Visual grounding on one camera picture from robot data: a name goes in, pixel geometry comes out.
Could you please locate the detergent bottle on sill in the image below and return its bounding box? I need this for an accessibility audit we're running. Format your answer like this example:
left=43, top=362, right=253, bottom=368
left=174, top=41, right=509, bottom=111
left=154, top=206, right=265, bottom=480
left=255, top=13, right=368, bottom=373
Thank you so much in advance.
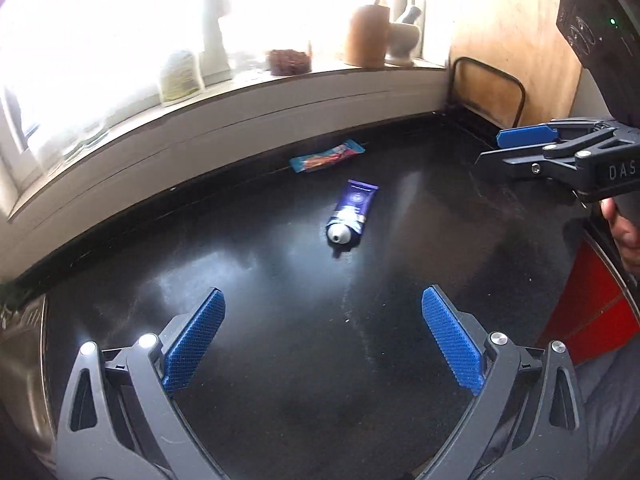
left=158, top=51, right=204, bottom=104

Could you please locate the steel kitchen sink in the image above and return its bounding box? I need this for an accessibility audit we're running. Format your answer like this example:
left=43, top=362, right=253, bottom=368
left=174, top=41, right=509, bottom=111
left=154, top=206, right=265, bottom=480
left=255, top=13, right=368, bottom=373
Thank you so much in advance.
left=1, top=295, right=55, bottom=466

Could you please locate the black framed wooden board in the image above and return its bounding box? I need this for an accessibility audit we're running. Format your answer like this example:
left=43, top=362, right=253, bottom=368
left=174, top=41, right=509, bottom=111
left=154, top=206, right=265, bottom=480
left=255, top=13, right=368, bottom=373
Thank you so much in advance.
left=447, top=56, right=526, bottom=128

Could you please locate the purple toothpaste tube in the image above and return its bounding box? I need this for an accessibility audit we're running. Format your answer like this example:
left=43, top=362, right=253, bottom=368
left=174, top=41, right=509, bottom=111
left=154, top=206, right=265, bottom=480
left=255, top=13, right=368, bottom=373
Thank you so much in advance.
left=326, top=180, right=378, bottom=249

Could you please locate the dark jacket right sleeve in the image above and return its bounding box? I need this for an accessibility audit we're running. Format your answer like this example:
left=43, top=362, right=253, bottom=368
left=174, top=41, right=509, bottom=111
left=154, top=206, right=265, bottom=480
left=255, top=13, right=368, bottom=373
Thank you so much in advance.
left=576, top=337, right=639, bottom=479

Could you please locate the red trash bin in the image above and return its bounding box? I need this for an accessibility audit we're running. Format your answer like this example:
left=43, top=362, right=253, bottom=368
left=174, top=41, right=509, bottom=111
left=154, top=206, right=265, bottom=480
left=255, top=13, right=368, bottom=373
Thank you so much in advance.
left=537, top=234, right=639, bottom=365

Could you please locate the wooden utensil holder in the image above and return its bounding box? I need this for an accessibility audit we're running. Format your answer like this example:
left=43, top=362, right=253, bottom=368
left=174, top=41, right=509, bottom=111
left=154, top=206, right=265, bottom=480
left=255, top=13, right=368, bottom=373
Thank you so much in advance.
left=343, top=0, right=390, bottom=70

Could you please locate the blue snack wrapper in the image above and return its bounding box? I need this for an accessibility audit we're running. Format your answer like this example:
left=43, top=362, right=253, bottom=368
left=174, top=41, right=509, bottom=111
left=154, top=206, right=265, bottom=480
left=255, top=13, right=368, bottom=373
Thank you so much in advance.
left=290, top=140, right=366, bottom=174

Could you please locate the person right hand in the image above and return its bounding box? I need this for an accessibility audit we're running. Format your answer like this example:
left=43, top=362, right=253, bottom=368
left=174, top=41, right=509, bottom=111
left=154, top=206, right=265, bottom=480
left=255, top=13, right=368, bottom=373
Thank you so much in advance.
left=600, top=198, right=640, bottom=278

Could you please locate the black camera box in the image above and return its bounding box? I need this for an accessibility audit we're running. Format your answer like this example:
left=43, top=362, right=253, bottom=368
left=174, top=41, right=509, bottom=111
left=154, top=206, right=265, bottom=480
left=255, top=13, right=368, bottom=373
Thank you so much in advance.
left=556, top=0, right=639, bottom=128

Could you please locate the jar of brown contents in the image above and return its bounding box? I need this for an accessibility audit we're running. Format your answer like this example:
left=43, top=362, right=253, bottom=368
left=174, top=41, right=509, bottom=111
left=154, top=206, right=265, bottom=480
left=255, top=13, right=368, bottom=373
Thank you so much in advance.
left=268, top=49, right=311, bottom=77

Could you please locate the white mortar and pestle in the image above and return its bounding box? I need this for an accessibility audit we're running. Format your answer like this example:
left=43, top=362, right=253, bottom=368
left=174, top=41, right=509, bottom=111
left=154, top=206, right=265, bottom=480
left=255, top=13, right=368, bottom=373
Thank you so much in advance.
left=385, top=6, right=422, bottom=67

